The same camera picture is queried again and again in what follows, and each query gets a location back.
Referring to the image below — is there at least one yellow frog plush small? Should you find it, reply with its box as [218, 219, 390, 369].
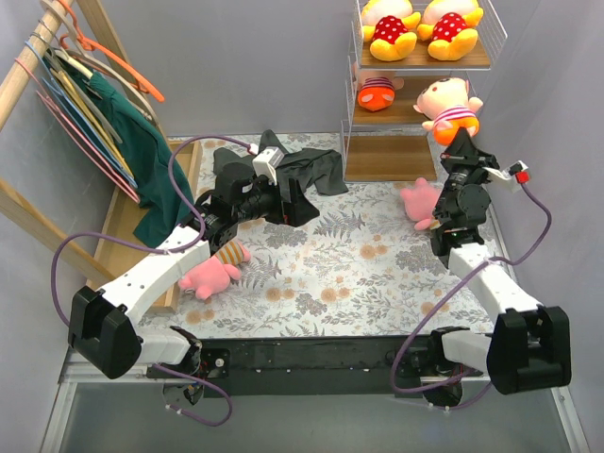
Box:
[417, 0, 484, 61]

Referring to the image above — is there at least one wooden clothes rack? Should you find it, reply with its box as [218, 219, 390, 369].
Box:
[0, 0, 204, 312]

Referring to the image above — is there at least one grey hanger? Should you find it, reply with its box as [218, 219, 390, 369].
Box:
[47, 46, 123, 143]

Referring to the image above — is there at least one wire and wood shelf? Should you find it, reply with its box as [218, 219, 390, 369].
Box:
[340, 0, 509, 183]

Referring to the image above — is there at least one black-haired doll striped shirt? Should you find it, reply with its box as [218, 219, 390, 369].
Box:
[353, 70, 405, 112]

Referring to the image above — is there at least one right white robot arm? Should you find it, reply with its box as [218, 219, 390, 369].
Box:
[427, 128, 572, 394]

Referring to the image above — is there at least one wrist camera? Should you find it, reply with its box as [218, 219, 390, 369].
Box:
[485, 160, 531, 193]
[252, 146, 285, 185]

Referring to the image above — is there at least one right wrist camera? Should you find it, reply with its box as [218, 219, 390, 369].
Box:
[485, 160, 531, 193]

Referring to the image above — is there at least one orange hanger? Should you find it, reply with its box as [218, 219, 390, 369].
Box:
[58, 0, 165, 103]

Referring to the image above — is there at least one floral table mat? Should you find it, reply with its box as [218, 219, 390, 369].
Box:
[92, 130, 525, 340]

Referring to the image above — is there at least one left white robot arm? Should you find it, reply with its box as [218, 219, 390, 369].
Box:
[68, 162, 319, 379]

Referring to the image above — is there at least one pink hanger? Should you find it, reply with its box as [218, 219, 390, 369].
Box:
[14, 58, 140, 204]

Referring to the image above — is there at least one green shirt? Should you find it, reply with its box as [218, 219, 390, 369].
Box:
[67, 68, 194, 248]

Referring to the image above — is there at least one blue hanger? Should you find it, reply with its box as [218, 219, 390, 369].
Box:
[25, 42, 138, 191]

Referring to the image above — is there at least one beige hanger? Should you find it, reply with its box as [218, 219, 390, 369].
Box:
[40, 1, 161, 132]

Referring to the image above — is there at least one yellow hanger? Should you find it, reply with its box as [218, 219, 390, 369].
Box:
[51, 69, 134, 180]

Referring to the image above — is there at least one dark grey cloth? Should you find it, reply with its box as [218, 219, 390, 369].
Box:
[212, 128, 349, 197]

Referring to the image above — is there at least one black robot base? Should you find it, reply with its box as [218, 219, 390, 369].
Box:
[145, 333, 487, 407]

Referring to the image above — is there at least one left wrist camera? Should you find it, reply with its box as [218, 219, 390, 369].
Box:
[252, 146, 285, 185]

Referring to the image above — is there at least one pink pig plush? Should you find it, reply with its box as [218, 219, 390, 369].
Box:
[400, 177, 442, 230]
[177, 240, 251, 300]

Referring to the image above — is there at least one yellow frog plush big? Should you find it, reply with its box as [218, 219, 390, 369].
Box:
[361, 0, 421, 62]

